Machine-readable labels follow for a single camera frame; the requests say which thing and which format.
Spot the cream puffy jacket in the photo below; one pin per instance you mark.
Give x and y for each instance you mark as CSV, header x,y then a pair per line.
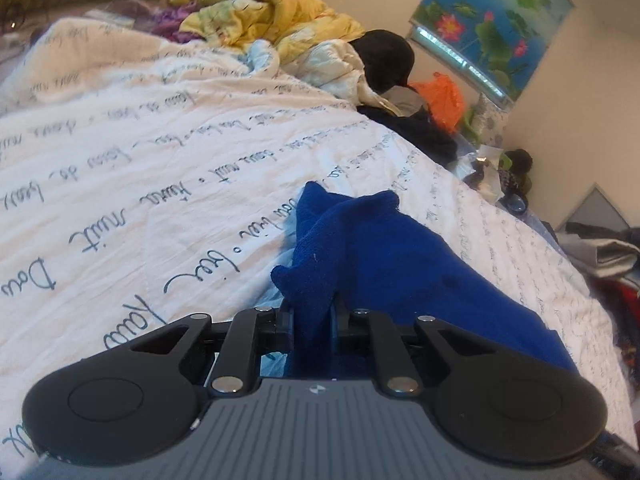
x,y
332,67

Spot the grey garment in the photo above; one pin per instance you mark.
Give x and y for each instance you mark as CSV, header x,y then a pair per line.
x,y
405,102

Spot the white script-printed bed sheet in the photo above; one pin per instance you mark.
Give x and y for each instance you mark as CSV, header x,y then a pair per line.
x,y
150,160

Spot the clear plastic wrapping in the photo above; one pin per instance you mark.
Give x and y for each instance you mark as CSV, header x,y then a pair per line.
x,y
482,167

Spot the green and black plush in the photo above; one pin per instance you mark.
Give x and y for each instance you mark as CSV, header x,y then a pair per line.
x,y
517,167

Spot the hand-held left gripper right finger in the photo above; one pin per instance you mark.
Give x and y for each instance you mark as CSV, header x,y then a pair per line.
x,y
345,327

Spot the lotus wall poster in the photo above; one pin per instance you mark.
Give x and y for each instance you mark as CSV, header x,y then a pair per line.
x,y
490,15

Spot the black hat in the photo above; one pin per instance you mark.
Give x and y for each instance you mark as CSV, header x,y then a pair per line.
x,y
385,57

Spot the dark navy cloth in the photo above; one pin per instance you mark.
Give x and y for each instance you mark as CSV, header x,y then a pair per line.
x,y
415,132

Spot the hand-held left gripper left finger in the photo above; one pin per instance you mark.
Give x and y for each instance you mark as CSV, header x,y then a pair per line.
x,y
284,331

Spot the grey cushion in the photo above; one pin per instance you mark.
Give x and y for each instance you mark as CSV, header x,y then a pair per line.
x,y
595,210

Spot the purple cloth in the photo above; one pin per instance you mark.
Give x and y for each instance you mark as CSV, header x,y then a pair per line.
x,y
165,17

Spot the blue knit sweater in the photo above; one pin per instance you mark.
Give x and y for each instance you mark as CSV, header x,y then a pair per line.
x,y
380,260

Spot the light blue cloth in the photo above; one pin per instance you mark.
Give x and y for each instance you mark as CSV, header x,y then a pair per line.
x,y
260,57

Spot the pile of dark clothes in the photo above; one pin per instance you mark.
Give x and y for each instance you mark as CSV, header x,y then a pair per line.
x,y
610,270

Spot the orange bag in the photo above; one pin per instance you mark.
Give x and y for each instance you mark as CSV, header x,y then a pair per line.
x,y
442,100

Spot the yellow floral comforter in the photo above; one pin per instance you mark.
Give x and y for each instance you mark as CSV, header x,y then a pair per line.
x,y
270,5

